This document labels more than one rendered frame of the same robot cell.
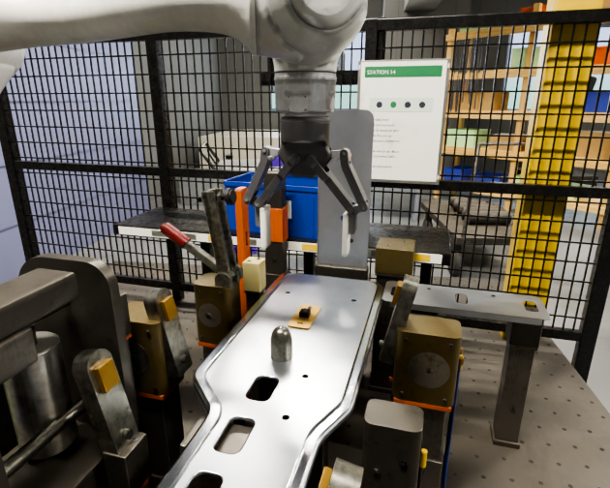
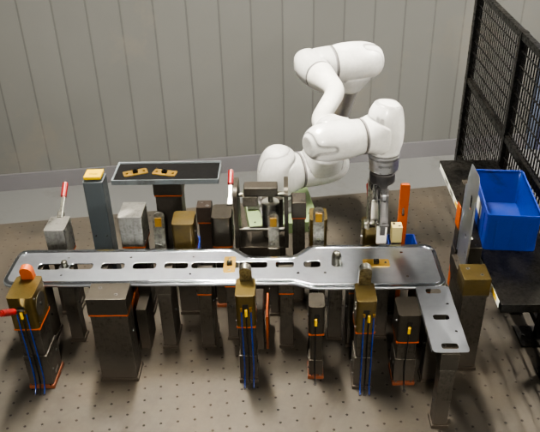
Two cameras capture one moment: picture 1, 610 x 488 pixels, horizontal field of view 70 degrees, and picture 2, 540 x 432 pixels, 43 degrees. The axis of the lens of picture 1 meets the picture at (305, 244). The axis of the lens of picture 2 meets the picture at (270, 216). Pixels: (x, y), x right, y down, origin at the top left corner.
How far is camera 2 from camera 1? 1.89 m
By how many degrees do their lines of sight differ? 69
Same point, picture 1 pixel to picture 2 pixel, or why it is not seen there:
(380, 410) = (317, 296)
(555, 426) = not seen: outside the picture
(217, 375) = (314, 251)
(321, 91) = (374, 165)
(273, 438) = (286, 272)
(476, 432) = not seen: hidden behind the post
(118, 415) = (273, 236)
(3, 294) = (256, 185)
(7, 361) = (248, 201)
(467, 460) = (405, 402)
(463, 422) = not seen: hidden behind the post
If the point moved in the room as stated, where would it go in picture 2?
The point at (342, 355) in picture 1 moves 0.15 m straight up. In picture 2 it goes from (346, 279) to (348, 239)
